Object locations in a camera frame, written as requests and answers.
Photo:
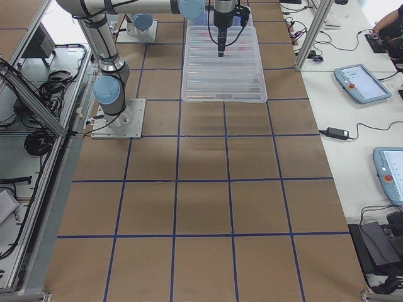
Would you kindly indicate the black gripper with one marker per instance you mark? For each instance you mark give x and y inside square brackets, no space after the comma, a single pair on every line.
[222,18]

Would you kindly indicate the clear plastic box lid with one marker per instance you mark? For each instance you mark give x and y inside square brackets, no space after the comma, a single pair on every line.
[236,77]

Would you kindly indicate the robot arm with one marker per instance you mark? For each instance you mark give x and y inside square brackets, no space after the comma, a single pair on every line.
[141,25]
[109,90]

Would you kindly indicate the person forearm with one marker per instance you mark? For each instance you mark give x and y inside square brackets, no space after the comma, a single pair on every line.
[388,20]

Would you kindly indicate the clear plastic storage box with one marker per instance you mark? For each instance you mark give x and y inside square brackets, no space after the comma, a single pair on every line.
[223,12]

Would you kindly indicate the teach pendant upper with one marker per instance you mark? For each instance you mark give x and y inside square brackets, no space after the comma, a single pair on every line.
[361,84]

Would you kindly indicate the teach pendant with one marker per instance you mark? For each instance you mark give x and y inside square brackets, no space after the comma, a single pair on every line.
[388,164]
[361,84]

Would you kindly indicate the black power adapter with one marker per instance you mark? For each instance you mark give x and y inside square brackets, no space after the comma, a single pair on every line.
[337,133]

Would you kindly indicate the teach pendant lower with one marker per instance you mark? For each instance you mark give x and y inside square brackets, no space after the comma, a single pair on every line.
[388,164]

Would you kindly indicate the aluminium frame post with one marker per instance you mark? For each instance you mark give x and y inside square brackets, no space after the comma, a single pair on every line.
[313,31]

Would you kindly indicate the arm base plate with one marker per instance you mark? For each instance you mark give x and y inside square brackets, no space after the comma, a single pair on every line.
[128,125]
[134,35]

